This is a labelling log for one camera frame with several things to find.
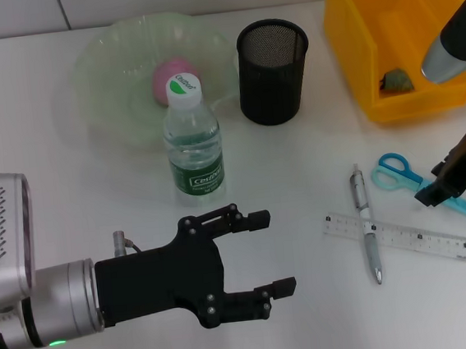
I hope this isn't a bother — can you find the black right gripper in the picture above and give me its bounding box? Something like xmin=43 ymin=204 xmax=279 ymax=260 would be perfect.
xmin=408 ymin=117 xmax=466 ymax=209

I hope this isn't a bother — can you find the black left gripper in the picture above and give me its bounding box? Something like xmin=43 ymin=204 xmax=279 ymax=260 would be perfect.
xmin=89 ymin=197 xmax=302 ymax=341

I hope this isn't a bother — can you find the clear plastic ruler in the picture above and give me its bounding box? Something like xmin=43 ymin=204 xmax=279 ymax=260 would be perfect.
xmin=321 ymin=197 xmax=466 ymax=277

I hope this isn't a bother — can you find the silver ballpoint pen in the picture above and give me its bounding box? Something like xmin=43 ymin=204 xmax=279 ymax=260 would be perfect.
xmin=347 ymin=162 xmax=387 ymax=287

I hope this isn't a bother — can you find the clear green-label water bottle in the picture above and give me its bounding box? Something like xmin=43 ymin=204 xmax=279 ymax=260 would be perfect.
xmin=157 ymin=69 xmax=229 ymax=209

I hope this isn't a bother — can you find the green plastic wrapper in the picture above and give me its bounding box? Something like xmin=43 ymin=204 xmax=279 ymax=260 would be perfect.
xmin=377 ymin=66 xmax=415 ymax=96

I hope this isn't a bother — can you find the pink peach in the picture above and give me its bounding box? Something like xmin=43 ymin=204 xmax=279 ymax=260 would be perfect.
xmin=148 ymin=54 xmax=202 ymax=108

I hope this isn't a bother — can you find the black mesh pen holder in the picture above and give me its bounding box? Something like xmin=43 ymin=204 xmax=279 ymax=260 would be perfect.
xmin=232 ymin=15 xmax=317 ymax=129

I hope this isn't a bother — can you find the green glass fruit plate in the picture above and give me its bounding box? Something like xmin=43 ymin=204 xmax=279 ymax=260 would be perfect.
xmin=63 ymin=6 xmax=244 ymax=158

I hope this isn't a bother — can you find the yellow plastic bin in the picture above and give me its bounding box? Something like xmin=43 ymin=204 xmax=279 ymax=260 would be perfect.
xmin=321 ymin=0 xmax=466 ymax=130

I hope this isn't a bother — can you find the left arm cable with plug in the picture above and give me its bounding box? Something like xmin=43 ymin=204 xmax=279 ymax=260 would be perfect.
xmin=111 ymin=228 xmax=143 ymax=258

